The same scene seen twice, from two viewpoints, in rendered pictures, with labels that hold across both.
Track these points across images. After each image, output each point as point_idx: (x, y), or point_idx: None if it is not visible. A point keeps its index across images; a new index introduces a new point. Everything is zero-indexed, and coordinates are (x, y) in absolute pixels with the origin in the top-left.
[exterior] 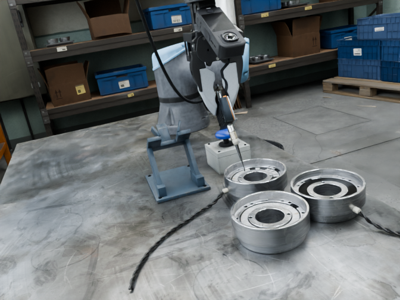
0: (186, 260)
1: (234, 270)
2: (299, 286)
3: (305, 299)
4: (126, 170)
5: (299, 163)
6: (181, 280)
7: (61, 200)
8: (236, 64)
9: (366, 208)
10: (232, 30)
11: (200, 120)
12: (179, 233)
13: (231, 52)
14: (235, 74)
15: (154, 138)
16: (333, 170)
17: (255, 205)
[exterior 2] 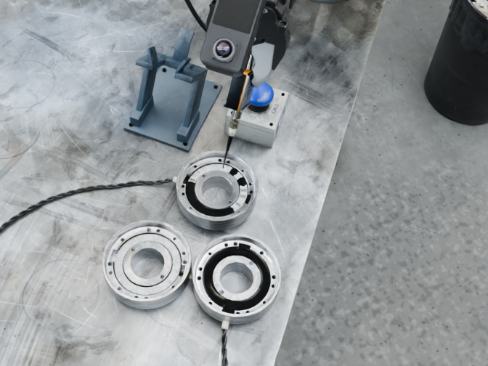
0: (61, 237)
1: (76, 285)
2: (93, 346)
3: (80, 361)
4: (163, 30)
5: (314, 193)
6: (35, 257)
7: (62, 38)
8: (273, 49)
9: (258, 323)
10: (242, 35)
11: None
12: (93, 195)
13: (216, 70)
14: (269, 58)
15: (144, 64)
16: (274, 260)
17: (160, 234)
